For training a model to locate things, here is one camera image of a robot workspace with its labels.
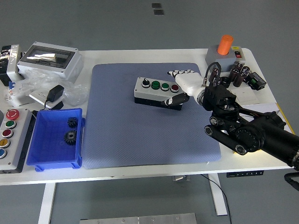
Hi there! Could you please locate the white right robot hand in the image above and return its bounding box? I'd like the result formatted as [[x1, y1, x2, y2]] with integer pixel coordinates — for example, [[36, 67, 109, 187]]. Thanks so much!
[[163, 69, 206, 108]]

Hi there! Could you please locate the grey four-button control box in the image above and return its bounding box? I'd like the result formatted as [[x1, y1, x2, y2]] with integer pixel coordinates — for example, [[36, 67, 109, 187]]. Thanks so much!
[[134, 77, 185, 112]]

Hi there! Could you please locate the grey five-button control box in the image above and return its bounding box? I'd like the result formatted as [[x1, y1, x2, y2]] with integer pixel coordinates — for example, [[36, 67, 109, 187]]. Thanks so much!
[[0, 108, 36, 175]]

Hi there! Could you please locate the dark brown capacitor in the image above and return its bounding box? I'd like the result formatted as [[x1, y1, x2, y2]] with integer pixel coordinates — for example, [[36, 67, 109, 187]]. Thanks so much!
[[230, 62, 242, 84], [235, 66, 250, 87], [210, 67, 222, 84]]

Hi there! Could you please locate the orange cylinder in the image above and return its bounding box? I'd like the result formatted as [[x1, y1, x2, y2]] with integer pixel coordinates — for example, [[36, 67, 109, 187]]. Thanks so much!
[[216, 35, 234, 56]]

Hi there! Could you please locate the black module with green terminals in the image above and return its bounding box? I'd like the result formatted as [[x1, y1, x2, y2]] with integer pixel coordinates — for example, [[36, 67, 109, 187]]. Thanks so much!
[[244, 71, 267, 91]]

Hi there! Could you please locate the grey-blue table mat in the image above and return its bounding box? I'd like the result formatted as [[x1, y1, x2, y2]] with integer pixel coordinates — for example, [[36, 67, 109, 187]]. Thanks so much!
[[82, 62, 222, 170]]

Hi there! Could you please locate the black table control panel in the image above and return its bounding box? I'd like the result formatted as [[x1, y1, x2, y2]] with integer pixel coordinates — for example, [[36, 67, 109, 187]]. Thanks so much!
[[226, 170, 264, 178]]

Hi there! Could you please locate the clear plastic bag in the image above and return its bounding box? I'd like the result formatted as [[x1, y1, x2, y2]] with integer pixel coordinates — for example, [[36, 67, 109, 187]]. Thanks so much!
[[14, 69, 91, 107]]

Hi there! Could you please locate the white table leg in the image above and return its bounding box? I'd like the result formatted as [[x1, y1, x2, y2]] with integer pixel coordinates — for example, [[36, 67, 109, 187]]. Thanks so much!
[[208, 174, 228, 217], [37, 183, 57, 224]]

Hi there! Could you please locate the large black bevel gear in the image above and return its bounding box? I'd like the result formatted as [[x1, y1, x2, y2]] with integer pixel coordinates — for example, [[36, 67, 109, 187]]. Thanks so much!
[[63, 129, 78, 146]]

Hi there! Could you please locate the black power adapter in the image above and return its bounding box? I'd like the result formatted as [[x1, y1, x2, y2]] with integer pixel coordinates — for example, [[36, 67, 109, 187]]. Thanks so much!
[[44, 84, 65, 110]]

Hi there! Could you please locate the grey metal plate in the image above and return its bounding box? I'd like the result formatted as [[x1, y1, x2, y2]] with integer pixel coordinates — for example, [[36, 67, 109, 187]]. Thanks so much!
[[79, 212, 197, 224]]

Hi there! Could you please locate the blue plastic bin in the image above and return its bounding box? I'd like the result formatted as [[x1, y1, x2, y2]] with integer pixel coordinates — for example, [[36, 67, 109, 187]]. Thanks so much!
[[26, 107, 86, 172]]

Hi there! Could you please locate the white and black device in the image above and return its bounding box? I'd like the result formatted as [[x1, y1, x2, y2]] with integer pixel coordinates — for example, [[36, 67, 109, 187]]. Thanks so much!
[[0, 44, 25, 87]]

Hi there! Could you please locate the grey switch box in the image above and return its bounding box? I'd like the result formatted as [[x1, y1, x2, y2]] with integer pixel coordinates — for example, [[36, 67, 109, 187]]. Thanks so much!
[[205, 45, 246, 73]]

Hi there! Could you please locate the thin black cable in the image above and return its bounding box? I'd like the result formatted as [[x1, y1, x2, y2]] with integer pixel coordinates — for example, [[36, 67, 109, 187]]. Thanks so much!
[[200, 174, 233, 224]]

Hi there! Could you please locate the grey enclosure with clear lid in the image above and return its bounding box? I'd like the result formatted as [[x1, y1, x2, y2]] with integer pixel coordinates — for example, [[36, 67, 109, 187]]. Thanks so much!
[[16, 42, 84, 83]]

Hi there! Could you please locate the black corrugated cable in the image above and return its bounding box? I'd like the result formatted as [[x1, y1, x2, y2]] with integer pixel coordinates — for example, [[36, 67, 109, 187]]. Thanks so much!
[[284, 172, 299, 187]]

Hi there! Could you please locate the white wall socket plate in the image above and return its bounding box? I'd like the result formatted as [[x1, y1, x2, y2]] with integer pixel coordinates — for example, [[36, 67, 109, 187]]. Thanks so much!
[[29, 90, 64, 110]]

